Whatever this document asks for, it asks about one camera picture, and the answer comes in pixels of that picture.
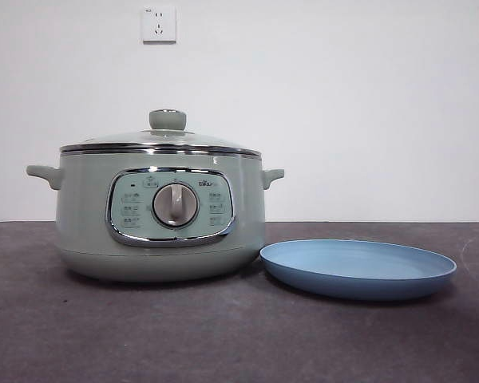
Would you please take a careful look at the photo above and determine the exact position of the glass lid with green knob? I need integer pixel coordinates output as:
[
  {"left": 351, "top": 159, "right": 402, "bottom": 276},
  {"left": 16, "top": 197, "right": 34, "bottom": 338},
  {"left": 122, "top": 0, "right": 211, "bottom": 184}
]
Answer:
[{"left": 59, "top": 108, "right": 260, "bottom": 155}]

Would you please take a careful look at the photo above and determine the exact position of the blue round plate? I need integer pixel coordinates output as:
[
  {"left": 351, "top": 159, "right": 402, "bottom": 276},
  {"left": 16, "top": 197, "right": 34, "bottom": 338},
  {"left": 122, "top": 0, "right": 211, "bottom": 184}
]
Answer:
[{"left": 259, "top": 239, "right": 457, "bottom": 301}]

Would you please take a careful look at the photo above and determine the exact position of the pale green electric steamer pot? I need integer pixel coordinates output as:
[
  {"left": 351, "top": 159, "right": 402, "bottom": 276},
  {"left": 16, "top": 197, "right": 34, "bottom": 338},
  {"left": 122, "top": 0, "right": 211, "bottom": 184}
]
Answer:
[{"left": 26, "top": 148, "right": 285, "bottom": 283}]

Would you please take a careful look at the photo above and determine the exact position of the white wall power socket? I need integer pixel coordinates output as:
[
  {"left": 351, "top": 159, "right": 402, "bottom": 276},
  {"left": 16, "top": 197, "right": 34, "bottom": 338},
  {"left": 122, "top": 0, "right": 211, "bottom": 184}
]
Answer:
[{"left": 142, "top": 6, "right": 177, "bottom": 44}]

